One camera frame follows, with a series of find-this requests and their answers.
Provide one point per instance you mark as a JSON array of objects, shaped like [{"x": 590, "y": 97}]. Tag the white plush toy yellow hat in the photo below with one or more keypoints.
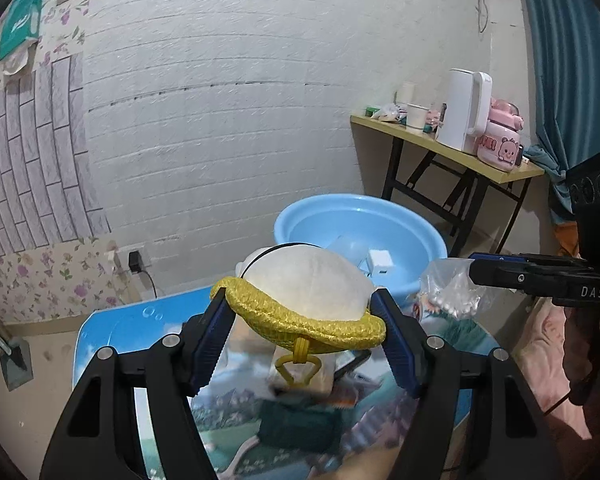
[{"x": 298, "y": 306}]

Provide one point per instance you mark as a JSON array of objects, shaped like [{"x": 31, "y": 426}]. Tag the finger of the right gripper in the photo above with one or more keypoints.
[
  {"x": 568, "y": 286},
  {"x": 525, "y": 259}
]

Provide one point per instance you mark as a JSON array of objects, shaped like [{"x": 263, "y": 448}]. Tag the black wall plug charger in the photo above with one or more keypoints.
[{"x": 135, "y": 262}]

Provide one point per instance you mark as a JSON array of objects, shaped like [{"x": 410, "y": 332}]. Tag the teal foil snack packet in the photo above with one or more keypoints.
[{"x": 305, "y": 428}]

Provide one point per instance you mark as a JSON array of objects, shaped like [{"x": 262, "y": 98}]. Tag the white box in basin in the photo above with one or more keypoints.
[{"x": 379, "y": 261}]

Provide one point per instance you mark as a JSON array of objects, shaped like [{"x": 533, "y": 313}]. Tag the clear bag white beads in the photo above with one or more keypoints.
[{"x": 445, "y": 286}]

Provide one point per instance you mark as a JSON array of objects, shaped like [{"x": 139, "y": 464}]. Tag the pink cartoon lunch jar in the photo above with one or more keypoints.
[{"x": 499, "y": 146}]

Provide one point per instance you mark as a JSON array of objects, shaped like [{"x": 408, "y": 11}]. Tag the black green cologne bottle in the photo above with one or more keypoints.
[{"x": 355, "y": 359}]

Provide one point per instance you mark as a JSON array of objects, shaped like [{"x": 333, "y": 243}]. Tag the yellow side table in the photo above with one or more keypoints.
[{"x": 474, "y": 180}]

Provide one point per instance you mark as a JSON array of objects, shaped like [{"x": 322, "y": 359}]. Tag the blue plastic basin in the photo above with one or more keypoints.
[{"x": 389, "y": 243}]

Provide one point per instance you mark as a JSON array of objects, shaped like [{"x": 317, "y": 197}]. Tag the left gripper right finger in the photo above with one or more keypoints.
[{"x": 507, "y": 436}]

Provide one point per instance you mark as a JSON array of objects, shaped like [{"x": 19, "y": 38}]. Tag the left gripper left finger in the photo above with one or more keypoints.
[{"x": 97, "y": 435}]

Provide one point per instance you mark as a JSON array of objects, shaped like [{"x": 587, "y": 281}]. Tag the white paper cup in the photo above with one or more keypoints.
[{"x": 416, "y": 116}]

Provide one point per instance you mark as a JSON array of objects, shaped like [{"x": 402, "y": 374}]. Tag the grey dustpan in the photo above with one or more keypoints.
[{"x": 15, "y": 360}]

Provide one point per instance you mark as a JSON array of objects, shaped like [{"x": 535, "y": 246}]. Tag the white electric kettle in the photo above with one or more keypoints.
[{"x": 465, "y": 110}]

